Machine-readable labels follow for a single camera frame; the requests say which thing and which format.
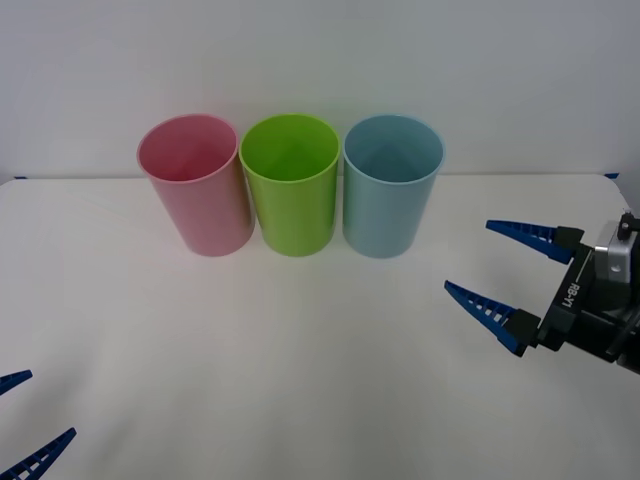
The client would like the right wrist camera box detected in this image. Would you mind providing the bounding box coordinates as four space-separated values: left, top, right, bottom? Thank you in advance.
592 209 640 287

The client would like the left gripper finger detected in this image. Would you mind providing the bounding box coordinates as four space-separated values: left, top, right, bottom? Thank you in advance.
0 427 78 480
0 369 33 397

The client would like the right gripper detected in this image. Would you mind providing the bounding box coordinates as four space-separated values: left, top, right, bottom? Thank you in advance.
443 219 640 366

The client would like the pale blue plastic bin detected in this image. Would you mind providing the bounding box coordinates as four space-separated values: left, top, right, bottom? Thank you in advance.
342 113 447 260

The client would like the pink plastic bin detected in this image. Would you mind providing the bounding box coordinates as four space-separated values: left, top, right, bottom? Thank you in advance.
135 112 256 258

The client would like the green plastic bin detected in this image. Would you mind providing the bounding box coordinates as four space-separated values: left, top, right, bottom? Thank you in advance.
238 112 342 258

